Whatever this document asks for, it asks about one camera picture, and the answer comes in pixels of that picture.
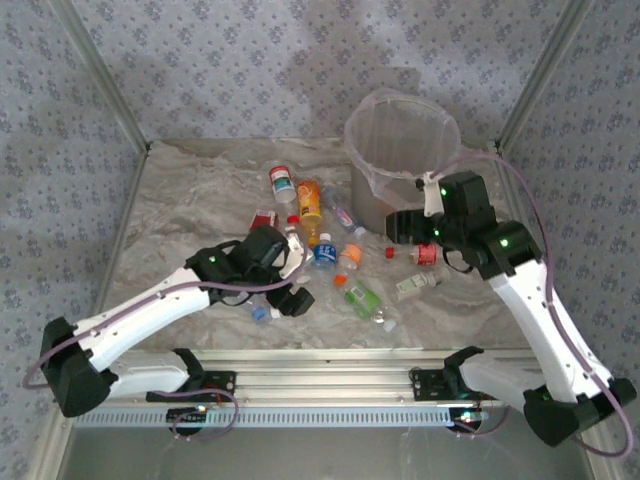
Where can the clear bottle blue cap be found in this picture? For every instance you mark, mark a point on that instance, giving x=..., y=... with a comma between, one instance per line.
x=259, y=314

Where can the small black circuit board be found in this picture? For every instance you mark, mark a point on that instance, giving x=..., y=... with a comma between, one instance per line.
x=185, y=415
x=465, y=417

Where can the red cap red label bottle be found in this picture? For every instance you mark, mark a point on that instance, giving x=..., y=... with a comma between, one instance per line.
x=427, y=254

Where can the clear bottle orange cap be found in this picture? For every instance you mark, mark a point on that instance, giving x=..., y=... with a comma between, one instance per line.
x=352, y=252

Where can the clear bottle blue label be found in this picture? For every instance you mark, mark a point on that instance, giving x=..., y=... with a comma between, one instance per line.
x=324, y=252

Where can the small bottle white green label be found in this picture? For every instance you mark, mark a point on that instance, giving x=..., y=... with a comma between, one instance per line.
x=412, y=286

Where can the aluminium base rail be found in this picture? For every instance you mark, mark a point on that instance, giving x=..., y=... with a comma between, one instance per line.
x=325, y=380

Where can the aluminium table edge rail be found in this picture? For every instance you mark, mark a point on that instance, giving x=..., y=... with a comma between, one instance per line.
x=122, y=220

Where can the wide bottle red teal label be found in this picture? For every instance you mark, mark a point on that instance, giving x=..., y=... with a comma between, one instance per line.
x=281, y=181

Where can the slim clear bottle pink label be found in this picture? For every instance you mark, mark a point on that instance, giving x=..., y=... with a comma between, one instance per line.
x=344, y=215

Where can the bottle with red label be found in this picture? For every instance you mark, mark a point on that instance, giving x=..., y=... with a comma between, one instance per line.
x=262, y=218

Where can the aluminium frame post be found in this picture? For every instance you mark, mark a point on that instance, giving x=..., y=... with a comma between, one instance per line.
x=545, y=75
x=105, y=85

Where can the clear plastic bin liner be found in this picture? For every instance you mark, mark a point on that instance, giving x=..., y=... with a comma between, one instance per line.
x=352, y=145

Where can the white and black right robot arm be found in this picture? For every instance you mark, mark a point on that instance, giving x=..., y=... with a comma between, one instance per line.
x=535, y=320

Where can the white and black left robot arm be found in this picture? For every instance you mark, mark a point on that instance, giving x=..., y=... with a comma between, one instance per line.
x=140, y=315

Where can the orange juice bottle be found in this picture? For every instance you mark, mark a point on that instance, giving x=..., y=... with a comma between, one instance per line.
x=310, y=202

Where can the clear plastic bin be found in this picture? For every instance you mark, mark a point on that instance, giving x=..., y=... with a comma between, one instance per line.
x=395, y=210

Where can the clear bottle green label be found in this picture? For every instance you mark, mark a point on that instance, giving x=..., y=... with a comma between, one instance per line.
x=361, y=296

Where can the clear bottle with red cap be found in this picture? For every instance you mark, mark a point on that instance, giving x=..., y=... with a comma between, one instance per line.
x=292, y=219

